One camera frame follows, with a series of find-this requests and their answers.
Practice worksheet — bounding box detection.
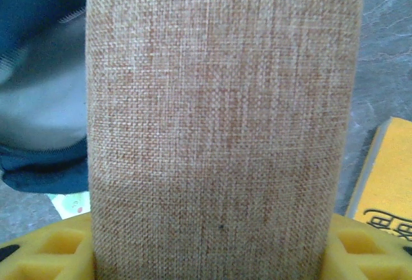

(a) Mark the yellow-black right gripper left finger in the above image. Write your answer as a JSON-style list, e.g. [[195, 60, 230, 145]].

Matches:
[[0, 214, 97, 280]]

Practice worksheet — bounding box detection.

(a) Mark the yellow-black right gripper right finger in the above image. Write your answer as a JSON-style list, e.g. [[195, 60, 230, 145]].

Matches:
[[323, 212, 412, 280]]

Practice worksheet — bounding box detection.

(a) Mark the green notebook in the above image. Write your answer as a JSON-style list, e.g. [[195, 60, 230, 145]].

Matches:
[[47, 191, 92, 220]]

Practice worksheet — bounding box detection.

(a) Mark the yellow book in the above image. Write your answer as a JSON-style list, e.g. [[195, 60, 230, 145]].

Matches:
[[345, 116, 412, 243]]

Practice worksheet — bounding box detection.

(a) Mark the navy blue backpack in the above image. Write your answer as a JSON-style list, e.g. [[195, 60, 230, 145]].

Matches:
[[0, 0, 91, 194]]

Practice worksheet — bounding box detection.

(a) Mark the pink fabric pencil case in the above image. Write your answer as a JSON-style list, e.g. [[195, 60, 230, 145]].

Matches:
[[84, 0, 367, 280]]

